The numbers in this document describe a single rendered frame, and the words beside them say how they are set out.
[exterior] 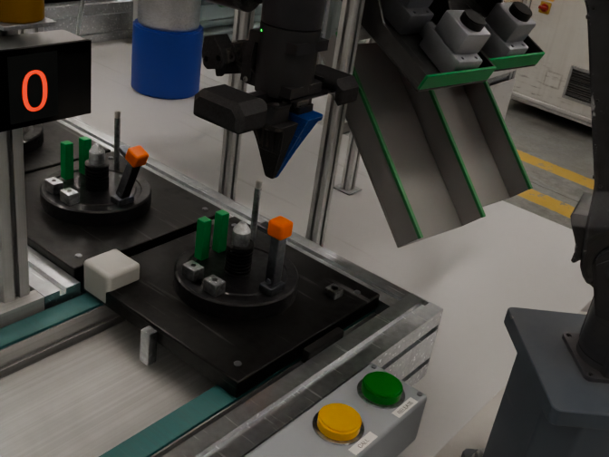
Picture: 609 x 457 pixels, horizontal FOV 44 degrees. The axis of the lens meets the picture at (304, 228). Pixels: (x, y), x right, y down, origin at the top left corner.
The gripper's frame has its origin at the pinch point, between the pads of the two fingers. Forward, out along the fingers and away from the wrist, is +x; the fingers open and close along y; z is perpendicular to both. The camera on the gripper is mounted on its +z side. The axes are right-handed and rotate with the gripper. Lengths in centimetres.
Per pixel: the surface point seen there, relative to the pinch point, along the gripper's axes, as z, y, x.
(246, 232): 2.4, 0.0, 11.0
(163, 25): 78, -57, 12
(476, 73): -6.6, -29.2, -5.2
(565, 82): 97, -409, 83
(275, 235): -2.2, 0.9, 9.0
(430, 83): -4.8, -21.4, -4.6
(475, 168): -4.0, -43.5, 11.8
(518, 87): 126, -412, 95
